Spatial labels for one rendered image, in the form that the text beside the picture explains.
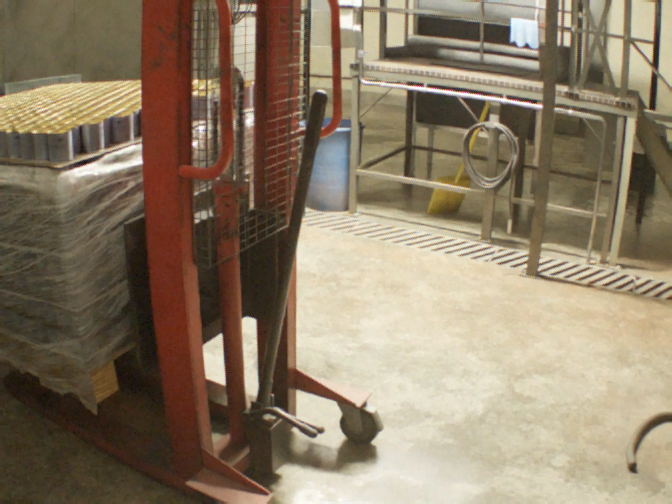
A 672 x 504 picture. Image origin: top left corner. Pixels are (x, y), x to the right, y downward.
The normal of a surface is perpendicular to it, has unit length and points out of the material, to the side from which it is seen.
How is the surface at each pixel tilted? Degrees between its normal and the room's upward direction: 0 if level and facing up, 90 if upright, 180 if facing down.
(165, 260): 90
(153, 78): 90
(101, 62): 90
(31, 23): 90
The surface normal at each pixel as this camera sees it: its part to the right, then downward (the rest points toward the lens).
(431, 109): -0.48, 0.30
